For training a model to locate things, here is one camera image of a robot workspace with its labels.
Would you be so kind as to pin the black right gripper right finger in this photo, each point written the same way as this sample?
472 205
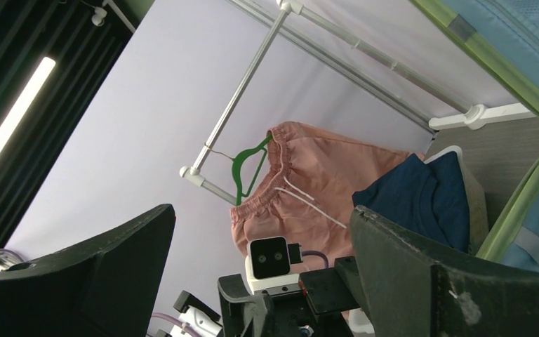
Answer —
385 271

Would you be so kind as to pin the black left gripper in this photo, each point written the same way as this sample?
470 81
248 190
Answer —
311 305

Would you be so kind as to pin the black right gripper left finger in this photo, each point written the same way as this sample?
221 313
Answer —
103 286

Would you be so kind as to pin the navy blue garment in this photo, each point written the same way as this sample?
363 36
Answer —
425 198

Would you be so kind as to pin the green ribbed hard-shell suitcase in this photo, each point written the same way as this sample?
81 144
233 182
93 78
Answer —
502 153

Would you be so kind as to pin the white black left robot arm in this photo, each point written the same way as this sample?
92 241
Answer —
197 319

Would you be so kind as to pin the pink cloth garment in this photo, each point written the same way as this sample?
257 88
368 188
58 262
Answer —
306 196

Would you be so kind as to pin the green clothes hanger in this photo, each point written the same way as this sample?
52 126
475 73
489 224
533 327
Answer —
246 168

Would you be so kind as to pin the white and silver clothes rack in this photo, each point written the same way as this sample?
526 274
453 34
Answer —
374 70

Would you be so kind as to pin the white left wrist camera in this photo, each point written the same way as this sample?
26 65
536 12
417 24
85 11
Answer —
269 264

